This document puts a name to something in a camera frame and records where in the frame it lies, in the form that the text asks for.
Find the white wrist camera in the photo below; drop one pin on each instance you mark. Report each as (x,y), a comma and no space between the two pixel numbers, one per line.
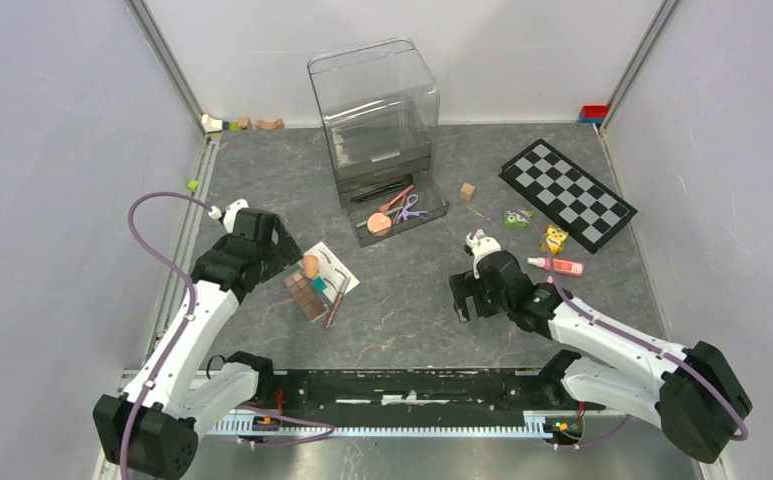
(480,245)
(227,217)

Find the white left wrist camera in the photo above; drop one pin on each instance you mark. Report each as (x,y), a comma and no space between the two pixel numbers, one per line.
(227,217)

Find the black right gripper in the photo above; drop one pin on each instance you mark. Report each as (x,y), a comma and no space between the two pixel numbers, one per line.
(463,285)

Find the red lip gloss tube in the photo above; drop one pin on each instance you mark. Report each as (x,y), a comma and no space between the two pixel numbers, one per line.
(336,303)

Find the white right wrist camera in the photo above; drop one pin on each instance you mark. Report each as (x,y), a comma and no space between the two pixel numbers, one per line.
(480,245)

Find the wooden cube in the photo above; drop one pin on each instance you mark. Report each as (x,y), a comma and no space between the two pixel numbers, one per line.
(467,191)

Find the pink spray bottle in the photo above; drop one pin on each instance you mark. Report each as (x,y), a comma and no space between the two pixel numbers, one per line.
(560,266)

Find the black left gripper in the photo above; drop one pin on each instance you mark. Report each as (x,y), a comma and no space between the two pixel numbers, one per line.
(285,252)

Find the yellow owl card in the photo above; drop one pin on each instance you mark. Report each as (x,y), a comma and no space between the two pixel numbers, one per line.
(553,240)

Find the black makeup brush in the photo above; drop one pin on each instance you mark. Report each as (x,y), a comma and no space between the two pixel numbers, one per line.
(381,190)

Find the aluminium frame rail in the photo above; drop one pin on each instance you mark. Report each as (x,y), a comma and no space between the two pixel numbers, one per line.
(165,56)

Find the thin pink lip brush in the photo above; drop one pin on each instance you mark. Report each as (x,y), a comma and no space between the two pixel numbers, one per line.
(397,199)

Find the orange makeup sponge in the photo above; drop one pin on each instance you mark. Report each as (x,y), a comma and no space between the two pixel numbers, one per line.
(311,267)

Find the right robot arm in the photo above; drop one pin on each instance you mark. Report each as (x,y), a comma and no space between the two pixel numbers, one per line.
(690,393)

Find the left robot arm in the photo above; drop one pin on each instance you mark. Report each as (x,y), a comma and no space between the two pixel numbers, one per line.
(154,425)

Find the clear acrylic drawer organizer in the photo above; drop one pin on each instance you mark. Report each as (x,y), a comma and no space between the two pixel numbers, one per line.
(379,106)

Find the brown eyeshadow palette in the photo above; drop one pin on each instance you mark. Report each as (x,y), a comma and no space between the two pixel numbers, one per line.
(305,296)

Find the small wooden toy blocks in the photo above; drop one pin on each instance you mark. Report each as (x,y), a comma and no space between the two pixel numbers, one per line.
(213,125)

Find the round peach powder puff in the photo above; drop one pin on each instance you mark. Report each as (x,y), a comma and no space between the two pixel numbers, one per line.
(379,224)

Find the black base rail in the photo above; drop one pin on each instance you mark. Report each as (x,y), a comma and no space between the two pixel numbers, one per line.
(418,398)

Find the black white checkerboard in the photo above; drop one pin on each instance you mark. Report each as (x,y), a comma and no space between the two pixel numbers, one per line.
(570,197)

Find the green owl card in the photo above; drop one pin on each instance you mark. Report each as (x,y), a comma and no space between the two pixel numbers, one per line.
(517,218)

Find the teal cube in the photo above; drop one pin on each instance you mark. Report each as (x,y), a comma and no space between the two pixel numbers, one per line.
(319,284)

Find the red blue blocks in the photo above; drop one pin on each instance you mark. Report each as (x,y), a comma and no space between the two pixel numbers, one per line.
(593,114)

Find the purple eyelash curler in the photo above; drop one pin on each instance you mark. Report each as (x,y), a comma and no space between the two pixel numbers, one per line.
(408,210)

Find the eyebrow stencil card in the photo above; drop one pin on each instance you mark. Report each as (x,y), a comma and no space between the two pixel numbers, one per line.
(332,270)

